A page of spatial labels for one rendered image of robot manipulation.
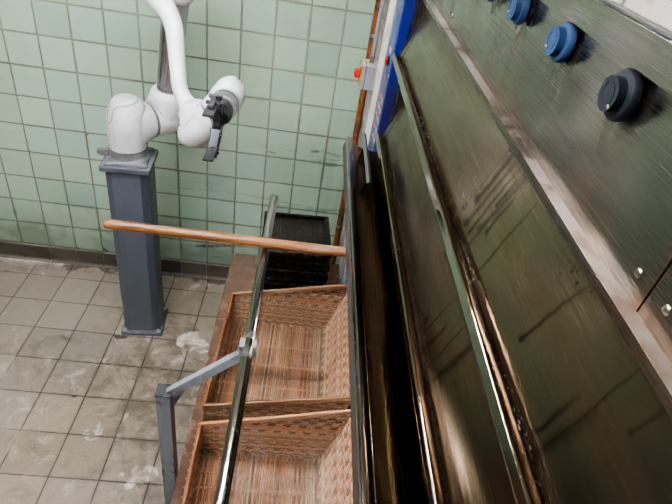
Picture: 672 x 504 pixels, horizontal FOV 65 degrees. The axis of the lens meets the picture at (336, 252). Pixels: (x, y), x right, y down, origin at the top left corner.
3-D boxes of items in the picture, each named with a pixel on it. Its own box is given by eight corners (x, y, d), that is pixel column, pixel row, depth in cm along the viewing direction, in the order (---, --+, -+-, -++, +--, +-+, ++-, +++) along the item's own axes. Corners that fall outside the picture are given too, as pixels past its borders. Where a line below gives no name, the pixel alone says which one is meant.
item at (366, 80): (374, 83, 231) (378, 60, 225) (375, 91, 223) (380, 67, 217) (357, 81, 230) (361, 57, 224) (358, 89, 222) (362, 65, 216)
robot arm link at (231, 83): (248, 102, 172) (223, 129, 178) (254, 86, 184) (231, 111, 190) (221, 79, 168) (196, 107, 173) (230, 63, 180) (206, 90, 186)
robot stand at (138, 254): (130, 307, 298) (110, 144, 238) (168, 309, 301) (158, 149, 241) (121, 334, 281) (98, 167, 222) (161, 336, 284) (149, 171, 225)
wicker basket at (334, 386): (344, 331, 226) (355, 281, 209) (343, 450, 181) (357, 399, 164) (229, 317, 222) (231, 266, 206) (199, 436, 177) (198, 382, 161)
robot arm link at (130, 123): (100, 143, 227) (94, 93, 213) (138, 133, 238) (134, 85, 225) (121, 158, 219) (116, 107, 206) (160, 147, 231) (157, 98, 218)
